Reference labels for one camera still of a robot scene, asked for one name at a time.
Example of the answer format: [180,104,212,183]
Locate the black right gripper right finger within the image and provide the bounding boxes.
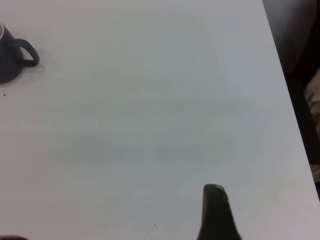
[196,183,244,240]

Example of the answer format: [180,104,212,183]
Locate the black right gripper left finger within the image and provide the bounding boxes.
[0,234,29,240]

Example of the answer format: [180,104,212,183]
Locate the dark grey ceramic mug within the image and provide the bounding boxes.
[0,21,41,85]

